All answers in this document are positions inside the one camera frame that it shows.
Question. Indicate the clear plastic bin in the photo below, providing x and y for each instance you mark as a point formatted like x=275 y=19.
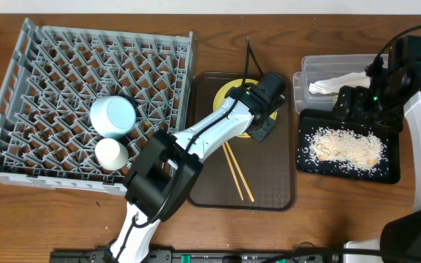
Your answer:
x=323 y=68

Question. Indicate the brown serving tray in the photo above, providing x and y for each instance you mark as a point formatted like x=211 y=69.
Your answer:
x=267 y=166

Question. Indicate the black waste tray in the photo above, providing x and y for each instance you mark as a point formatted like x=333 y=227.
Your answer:
x=313 y=122

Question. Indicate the white plastic wrapper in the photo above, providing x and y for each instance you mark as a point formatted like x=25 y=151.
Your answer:
x=333 y=85

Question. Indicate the yellow plate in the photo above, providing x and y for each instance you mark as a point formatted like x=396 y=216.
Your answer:
x=220 y=97

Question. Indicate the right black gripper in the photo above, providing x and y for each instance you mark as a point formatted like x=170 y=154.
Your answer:
x=359 y=95

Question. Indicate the spilled rice pile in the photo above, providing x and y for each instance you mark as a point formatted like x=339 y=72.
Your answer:
x=344 y=149

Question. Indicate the wooden chopstick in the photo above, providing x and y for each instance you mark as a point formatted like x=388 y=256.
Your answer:
x=229 y=161
x=240 y=175

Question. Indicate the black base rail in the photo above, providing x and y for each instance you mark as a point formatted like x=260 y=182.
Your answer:
x=163 y=256

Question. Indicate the white cup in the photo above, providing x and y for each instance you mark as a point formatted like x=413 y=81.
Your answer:
x=111 y=154

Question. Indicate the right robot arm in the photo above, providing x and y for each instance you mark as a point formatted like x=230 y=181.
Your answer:
x=392 y=99

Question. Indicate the grey plastic dish rack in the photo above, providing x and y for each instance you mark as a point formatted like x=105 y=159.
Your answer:
x=57 y=73

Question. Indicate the light blue bowl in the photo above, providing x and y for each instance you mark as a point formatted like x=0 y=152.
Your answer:
x=112 y=116

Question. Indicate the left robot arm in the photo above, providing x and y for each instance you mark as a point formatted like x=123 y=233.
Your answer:
x=169 y=164

